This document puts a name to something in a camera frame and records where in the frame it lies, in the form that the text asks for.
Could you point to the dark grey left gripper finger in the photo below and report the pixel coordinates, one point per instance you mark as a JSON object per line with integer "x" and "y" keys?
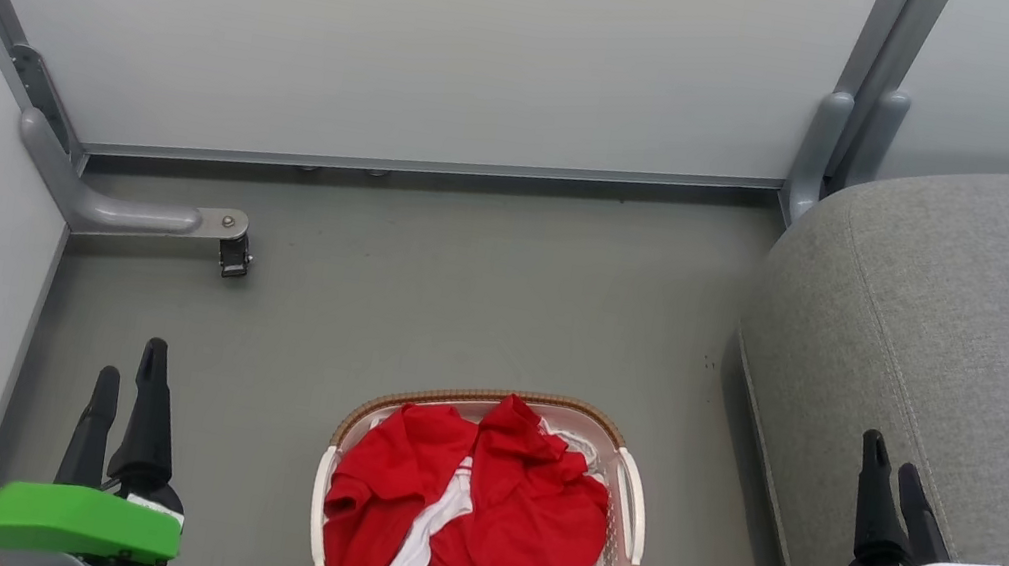
{"x": 145, "y": 429}
{"x": 89, "y": 440}

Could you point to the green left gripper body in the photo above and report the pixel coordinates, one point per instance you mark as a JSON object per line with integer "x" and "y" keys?
{"x": 62, "y": 517}

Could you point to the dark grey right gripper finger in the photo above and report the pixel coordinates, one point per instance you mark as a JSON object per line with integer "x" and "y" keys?
{"x": 920, "y": 526}
{"x": 873, "y": 524}

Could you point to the red and white garment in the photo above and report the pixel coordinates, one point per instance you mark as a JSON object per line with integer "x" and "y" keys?
{"x": 518, "y": 518}

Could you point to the grey fabric sofa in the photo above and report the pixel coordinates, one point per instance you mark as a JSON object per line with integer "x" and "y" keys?
{"x": 963, "y": 325}

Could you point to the black caster wheel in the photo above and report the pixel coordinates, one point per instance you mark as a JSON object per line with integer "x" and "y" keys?
{"x": 234, "y": 257}

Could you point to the grey partition foot long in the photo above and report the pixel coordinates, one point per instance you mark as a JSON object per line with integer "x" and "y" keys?
{"x": 111, "y": 211}

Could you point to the cream laundry basket brown rim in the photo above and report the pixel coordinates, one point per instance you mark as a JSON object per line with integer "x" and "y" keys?
{"x": 626, "y": 535}

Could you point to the grey partition foot pair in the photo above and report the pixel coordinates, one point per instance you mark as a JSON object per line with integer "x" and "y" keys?
{"x": 835, "y": 143}

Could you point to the grey metal partition bottom rail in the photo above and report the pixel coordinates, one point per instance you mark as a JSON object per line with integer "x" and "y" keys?
{"x": 432, "y": 165}

